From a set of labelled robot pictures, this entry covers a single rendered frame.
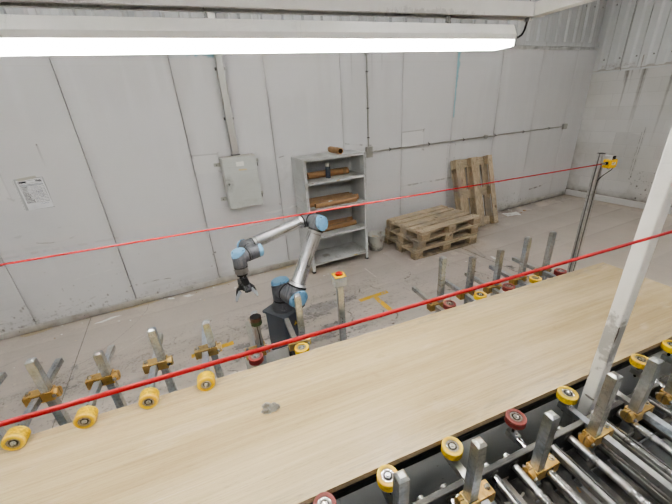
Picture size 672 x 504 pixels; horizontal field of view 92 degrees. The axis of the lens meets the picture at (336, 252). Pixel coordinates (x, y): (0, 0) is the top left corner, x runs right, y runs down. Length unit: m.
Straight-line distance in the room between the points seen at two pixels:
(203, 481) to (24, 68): 3.85
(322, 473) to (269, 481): 0.19
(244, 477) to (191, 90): 3.74
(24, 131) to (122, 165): 0.81
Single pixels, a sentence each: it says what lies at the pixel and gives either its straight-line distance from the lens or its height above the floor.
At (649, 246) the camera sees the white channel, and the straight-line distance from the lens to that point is 1.58.
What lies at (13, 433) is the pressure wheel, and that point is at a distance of 2.02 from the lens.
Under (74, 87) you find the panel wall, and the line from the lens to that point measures 4.34.
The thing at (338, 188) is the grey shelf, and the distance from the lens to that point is 4.87.
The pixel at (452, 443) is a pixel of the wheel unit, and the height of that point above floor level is 0.91.
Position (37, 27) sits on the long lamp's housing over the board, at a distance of 1.28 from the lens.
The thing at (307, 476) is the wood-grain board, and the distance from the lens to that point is 1.44.
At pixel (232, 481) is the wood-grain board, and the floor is 0.90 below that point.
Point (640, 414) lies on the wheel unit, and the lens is 1.99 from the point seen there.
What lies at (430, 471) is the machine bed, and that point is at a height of 0.70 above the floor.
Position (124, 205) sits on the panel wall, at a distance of 4.40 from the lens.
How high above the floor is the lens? 2.12
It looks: 24 degrees down
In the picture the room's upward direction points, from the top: 4 degrees counter-clockwise
